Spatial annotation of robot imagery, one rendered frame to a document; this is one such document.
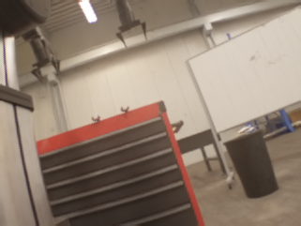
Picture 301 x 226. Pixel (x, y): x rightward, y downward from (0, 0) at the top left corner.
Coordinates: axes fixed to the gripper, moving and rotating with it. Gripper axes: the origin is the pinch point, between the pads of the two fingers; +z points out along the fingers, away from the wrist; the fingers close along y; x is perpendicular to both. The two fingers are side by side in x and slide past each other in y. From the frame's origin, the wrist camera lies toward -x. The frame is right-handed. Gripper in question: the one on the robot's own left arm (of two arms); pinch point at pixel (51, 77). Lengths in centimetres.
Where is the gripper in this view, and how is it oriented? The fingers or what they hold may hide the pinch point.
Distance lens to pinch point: 110.7
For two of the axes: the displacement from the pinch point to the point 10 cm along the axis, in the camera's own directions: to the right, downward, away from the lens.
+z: 3.4, 9.0, 2.8
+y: -9.4, 3.3, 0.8
